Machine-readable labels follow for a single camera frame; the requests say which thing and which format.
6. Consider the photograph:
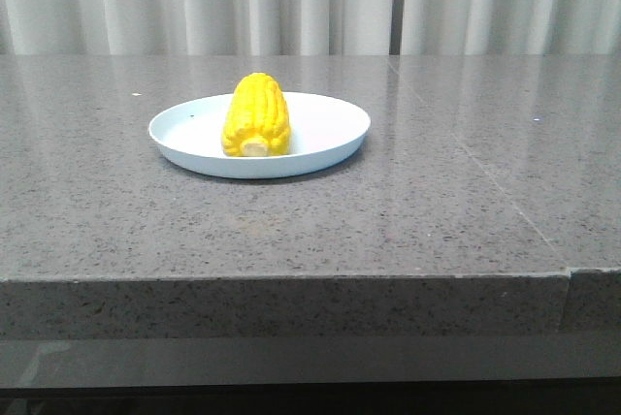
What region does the yellow corn cob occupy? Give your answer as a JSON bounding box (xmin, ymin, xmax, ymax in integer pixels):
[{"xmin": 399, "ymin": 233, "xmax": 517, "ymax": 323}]
[{"xmin": 220, "ymin": 73, "xmax": 292, "ymax": 157}]

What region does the light blue round plate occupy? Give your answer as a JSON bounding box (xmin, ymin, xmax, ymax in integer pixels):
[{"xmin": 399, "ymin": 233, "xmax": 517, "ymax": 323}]
[{"xmin": 148, "ymin": 92, "xmax": 371, "ymax": 179}]

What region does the white pleated curtain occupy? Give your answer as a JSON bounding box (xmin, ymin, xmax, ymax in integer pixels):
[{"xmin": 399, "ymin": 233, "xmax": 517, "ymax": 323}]
[{"xmin": 1, "ymin": 0, "xmax": 620, "ymax": 55}]

